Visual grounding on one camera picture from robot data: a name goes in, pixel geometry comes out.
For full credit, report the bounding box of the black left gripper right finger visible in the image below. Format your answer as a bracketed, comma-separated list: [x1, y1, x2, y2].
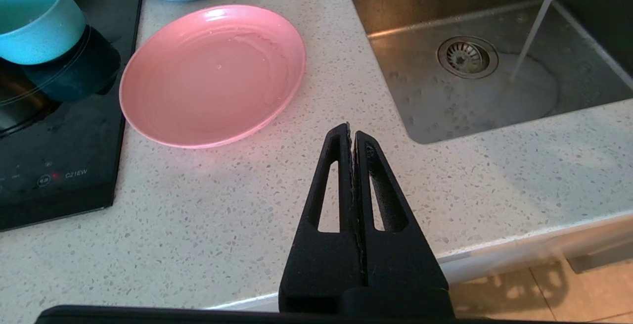
[353, 130, 450, 290]

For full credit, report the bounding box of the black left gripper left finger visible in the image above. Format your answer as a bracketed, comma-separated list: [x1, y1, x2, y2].
[278, 123, 367, 313]

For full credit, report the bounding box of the pink plastic plate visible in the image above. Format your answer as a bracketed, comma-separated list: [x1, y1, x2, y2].
[119, 4, 306, 149]

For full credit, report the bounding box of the teal ceramic bowl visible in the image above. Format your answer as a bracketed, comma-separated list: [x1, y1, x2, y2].
[0, 0, 86, 65]

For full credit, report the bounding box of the stainless steel sink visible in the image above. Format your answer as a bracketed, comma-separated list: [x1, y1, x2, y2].
[339, 0, 633, 145]

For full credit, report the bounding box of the metal sink drain strainer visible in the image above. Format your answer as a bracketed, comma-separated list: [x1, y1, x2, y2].
[437, 36, 499, 79]

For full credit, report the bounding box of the running water stream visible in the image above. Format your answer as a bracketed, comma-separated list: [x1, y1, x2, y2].
[509, 0, 569, 82]

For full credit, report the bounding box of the black induction cooktop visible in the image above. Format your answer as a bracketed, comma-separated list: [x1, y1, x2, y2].
[0, 0, 144, 232]

